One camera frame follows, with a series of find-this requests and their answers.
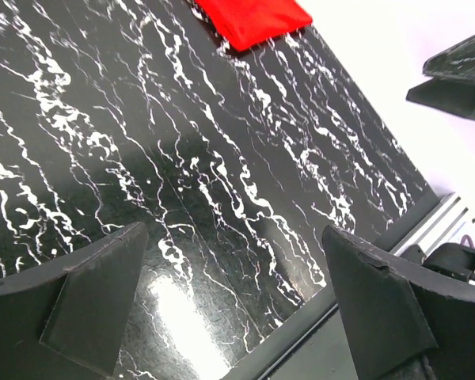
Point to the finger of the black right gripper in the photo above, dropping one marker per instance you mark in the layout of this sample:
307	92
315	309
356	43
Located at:
455	98
456	63

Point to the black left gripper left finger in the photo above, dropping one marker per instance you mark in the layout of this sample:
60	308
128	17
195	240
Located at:
67	316

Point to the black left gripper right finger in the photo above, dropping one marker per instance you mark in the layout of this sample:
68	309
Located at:
402	320

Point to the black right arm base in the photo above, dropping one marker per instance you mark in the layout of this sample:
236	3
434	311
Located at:
450	259

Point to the red folded t shirt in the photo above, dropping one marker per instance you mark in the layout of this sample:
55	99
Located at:
246	23

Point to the aluminium frame rail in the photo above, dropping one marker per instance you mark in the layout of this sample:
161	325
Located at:
449	221

